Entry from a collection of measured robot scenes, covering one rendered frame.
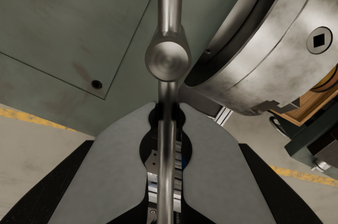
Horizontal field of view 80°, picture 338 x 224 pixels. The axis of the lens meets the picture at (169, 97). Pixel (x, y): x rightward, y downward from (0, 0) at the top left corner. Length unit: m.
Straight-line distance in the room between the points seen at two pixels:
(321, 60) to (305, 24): 0.06
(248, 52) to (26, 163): 2.69
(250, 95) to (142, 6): 0.21
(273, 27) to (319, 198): 2.99
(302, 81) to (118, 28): 0.25
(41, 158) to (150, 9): 2.49
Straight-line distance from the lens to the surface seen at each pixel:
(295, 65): 0.32
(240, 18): 0.32
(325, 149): 0.91
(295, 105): 0.40
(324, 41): 0.33
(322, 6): 0.33
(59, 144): 2.40
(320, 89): 0.53
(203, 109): 1.57
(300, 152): 0.94
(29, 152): 2.65
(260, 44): 0.29
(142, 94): 0.28
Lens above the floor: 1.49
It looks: 59 degrees down
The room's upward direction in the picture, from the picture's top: 177 degrees counter-clockwise
